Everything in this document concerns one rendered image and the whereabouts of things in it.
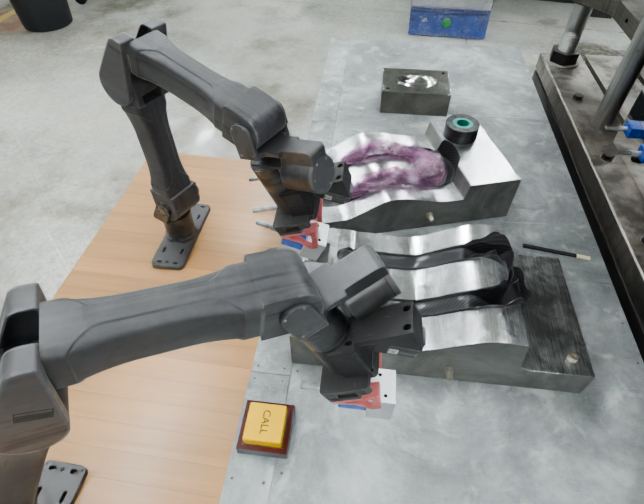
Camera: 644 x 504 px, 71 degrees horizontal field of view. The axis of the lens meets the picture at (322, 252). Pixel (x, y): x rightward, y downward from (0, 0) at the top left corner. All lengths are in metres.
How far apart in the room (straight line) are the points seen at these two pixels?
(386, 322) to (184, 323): 0.22
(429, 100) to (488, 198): 0.45
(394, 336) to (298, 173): 0.27
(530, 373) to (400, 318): 0.38
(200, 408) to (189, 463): 0.09
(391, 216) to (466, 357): 0.37
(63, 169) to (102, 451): 2.20
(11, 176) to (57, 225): 0.54
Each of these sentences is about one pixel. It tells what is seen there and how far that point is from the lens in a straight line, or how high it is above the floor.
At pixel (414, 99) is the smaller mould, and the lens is 1.44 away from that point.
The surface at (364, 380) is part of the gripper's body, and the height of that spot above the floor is 1.04.
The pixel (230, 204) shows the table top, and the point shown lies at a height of 0.80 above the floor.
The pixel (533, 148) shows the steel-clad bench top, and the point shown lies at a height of 0.80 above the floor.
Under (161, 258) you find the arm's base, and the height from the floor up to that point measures 0.81.
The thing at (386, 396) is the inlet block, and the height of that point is 0.95.
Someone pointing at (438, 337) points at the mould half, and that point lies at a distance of 0.78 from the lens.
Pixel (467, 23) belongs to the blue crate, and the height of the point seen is 0.12.
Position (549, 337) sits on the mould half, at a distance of 0.89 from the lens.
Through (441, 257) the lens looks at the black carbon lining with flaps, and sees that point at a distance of 0.88.
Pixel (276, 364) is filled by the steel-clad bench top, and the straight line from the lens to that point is 0.85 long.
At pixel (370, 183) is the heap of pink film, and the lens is 1.01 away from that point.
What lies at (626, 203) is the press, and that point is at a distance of 1.36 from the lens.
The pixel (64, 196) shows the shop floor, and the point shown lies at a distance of 2.70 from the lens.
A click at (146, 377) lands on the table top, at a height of 0.80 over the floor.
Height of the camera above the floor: 1.54
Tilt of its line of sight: 48 degrees down
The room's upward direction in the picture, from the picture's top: straight up
